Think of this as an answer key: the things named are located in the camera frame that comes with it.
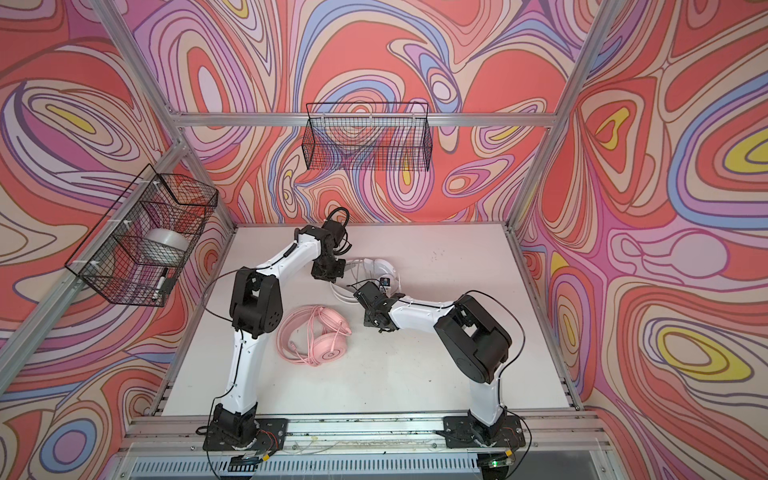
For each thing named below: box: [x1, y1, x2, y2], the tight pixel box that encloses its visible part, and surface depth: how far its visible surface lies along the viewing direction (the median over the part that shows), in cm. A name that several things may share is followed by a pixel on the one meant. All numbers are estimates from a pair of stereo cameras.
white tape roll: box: [142, 228, 189, 266], surface depth 74 cm
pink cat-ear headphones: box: [276, 305, 352, 366], surface depth 86 cm
